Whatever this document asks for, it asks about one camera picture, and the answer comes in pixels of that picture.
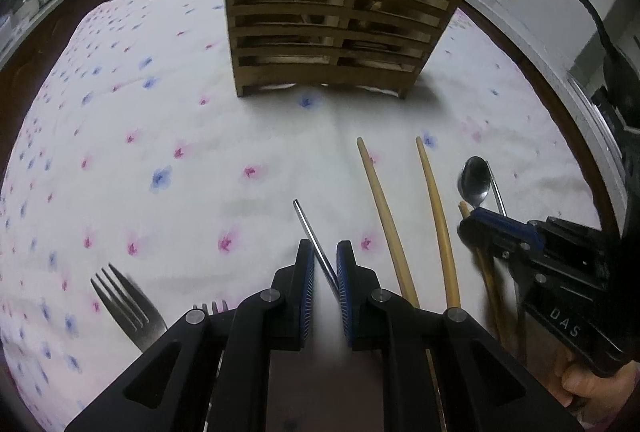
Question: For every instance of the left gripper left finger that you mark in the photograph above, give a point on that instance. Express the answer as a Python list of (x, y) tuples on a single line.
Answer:
[(211, 372)]

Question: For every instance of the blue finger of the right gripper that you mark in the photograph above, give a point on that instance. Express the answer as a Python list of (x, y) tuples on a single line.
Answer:
[(490, 229)]

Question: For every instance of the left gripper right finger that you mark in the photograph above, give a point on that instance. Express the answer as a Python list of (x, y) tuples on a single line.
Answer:
[(440, 371)]

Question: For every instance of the wooden chopstick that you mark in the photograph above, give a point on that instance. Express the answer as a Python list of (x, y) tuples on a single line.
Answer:
[(449, 271), (500, 315), (397, 253)]

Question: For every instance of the silver metal chopstick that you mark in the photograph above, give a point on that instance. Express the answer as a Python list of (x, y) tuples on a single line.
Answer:
[(323, 260)]

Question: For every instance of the person's right hand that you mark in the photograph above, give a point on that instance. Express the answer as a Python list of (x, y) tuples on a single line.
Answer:
[(596, 400)]

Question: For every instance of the silver metal spoon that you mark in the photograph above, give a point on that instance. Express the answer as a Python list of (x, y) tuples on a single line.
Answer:
[(476, 181)]

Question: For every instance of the large silver fork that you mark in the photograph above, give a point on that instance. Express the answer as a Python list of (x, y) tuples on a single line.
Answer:
[(131, 310)]

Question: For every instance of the floral white tablecloth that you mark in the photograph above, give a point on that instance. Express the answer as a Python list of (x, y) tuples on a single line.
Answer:
[(137, 153)]

